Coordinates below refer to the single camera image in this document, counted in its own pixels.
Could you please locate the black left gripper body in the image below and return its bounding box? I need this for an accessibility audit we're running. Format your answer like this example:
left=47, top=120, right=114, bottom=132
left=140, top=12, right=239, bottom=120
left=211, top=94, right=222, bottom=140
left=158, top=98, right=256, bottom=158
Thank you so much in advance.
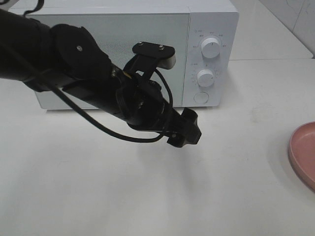
left=115, top=56, right=184, bottom=132

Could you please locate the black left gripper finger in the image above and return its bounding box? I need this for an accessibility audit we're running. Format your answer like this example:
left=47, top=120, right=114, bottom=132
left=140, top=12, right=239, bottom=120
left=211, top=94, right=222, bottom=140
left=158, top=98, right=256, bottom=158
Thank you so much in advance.
left=166, top=122, right=202, bottom=148
left=181, top=108, right=198, bottom=125

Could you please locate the round white door button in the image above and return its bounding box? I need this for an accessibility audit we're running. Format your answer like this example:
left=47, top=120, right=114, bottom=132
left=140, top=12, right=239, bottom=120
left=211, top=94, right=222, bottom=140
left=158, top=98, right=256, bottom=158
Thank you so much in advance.
left=194, top=92, right=209, bottom=104

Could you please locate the white microwave knob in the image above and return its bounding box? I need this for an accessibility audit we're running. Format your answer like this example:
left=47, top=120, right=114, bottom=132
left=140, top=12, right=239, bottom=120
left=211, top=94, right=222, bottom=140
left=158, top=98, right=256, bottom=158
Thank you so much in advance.
left=201, top=36, right=221, bottom=59
left=197, top=69, right=215, bottom=88

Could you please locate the pink round plate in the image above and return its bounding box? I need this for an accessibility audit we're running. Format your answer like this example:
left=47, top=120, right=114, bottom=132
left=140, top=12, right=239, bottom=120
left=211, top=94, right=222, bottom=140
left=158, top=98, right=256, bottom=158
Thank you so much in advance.
left=288, top=122, right=315, bottom=191

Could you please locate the white microwave door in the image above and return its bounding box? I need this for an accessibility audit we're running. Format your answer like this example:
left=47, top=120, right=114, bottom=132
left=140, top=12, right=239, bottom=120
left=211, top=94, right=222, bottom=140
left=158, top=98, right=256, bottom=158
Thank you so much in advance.
left=34, top=14, right=189, bottom=107

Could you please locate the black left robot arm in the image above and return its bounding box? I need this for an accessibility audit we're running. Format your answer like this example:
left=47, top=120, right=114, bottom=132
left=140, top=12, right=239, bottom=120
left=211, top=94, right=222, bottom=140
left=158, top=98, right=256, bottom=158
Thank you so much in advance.
left=0, top=10, right=201, bottom=148

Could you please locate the white microwave oven body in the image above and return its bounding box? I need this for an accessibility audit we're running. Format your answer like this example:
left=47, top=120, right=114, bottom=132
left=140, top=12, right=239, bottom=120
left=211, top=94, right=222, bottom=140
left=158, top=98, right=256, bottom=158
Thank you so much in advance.
left=6, top=0, right=240, bottom=111

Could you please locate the left black silver wrist camera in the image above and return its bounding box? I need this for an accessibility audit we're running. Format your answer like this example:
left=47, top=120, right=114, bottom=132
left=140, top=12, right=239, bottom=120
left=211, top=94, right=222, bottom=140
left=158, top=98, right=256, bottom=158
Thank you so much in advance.
left=132, top=42, right=176, bottom=70

